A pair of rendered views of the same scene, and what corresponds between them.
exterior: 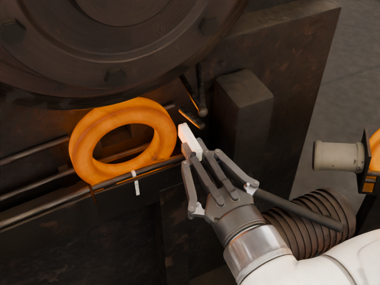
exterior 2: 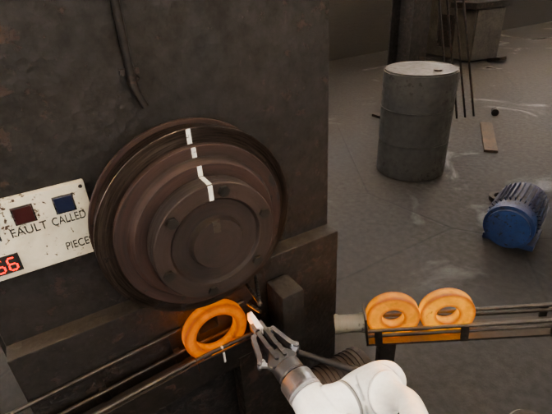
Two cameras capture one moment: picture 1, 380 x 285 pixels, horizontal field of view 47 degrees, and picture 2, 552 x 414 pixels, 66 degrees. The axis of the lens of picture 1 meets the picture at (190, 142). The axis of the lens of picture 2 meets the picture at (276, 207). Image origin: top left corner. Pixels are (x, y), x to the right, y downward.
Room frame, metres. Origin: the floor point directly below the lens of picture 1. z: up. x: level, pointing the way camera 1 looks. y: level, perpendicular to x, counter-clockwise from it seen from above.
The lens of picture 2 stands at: (-0.36, -0.01, 1.62)
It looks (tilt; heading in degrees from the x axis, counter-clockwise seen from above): 29 degrees down; 356
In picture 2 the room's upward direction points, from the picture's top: 3 degrees counter-clockwise
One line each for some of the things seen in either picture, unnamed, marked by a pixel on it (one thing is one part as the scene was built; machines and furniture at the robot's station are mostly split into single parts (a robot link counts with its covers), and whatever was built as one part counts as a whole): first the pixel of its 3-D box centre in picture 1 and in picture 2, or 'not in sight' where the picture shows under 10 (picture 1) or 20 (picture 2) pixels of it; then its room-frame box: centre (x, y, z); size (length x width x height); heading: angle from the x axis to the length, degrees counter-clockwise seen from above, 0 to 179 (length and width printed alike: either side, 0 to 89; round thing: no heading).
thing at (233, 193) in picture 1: (219, 178); (274, 343); (0.46, -0.05, 0.73); 0.11 x 0.01 x 0.04; 24
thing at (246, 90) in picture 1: (237, 130); (285, 313); (0.62, -0.10, 0.68); 0.11 x 0.08 x 0.24; 25
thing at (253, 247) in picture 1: (256, 254); (300, 385); (0.32, -0.10, 0.72); 0.09 x 0.06 x 0.09; 115
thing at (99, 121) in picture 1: (124, 145); (214, 329); (0.52, 0.11, 0.75); 0.18 x 0.03 x 0.18; 114
